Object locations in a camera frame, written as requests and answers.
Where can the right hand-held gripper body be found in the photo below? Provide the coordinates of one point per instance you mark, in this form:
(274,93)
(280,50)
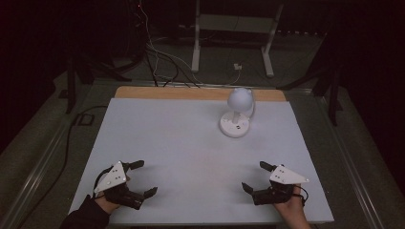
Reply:
(280,186)

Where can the white desk lamp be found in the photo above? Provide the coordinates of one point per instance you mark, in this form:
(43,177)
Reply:
(237,114)

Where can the person's left hand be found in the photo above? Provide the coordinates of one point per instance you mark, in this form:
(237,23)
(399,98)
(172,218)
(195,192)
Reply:
(106,204)

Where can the black tripod stand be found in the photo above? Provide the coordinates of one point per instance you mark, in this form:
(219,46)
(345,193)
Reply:
(331,92)
(71,86)

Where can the white plug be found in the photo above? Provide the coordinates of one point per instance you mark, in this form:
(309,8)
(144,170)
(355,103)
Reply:
(237,66)

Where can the white table mat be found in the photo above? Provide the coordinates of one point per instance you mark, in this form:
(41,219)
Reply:
(191,165)

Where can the person's right hand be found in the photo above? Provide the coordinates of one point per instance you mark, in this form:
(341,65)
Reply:
(291,208)

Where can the metal floor rail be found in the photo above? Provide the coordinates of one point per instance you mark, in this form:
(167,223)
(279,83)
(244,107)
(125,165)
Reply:
(350,159)
(35,165)

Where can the white metal stand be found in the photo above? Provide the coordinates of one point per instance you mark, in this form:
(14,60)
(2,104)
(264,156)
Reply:
(232,24)

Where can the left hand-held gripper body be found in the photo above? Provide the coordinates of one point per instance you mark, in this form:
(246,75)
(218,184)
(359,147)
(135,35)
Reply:
(115,178)

